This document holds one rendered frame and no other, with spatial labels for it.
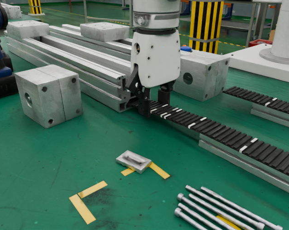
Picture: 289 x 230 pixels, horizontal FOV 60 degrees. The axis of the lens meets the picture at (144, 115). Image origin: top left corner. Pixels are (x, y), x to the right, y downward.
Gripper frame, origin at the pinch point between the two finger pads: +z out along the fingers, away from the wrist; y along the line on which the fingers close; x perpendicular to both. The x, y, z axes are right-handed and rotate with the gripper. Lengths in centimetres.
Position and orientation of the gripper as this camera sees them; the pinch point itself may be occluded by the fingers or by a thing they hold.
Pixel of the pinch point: (154, 103)
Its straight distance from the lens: 54.3
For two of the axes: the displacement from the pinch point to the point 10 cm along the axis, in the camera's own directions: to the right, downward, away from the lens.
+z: 0.0, 8.9, 4.6
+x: -6.7, -3.4, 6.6
